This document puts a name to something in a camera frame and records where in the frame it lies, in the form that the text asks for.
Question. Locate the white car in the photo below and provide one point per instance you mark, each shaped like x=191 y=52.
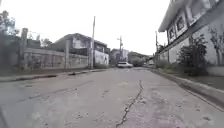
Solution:
x=124 y=64

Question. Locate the white building with windows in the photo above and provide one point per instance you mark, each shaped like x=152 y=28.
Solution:
x=196 y=30

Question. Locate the grey concrete sidewalk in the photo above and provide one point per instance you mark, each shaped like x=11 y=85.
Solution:
x=206 y=85

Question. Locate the thin pole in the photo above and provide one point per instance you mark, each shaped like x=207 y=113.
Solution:
x=156 y=41

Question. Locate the utility pole with crossarms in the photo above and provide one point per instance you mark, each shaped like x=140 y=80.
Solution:
x=120 y=50

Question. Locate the grey two-storey building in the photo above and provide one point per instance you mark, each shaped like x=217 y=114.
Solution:
x=83 y=46

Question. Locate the dark bush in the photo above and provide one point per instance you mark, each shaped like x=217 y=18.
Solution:
x=193 y=56

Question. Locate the grey concrete road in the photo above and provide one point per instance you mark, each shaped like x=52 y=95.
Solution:
x=100 y=96

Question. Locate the tree behind wall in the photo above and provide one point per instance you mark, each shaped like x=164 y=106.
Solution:
x=6 y=23

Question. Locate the grey concrete wall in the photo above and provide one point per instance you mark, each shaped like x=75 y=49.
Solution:
x=50 y=60

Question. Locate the row of distant buildings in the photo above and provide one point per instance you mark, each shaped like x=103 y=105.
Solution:
x=133 y=57

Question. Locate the tall utility pole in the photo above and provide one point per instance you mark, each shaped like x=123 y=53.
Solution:
x=92 y=43

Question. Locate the grey concrete kerb strip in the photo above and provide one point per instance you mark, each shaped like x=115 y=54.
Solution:
x=36 y=76

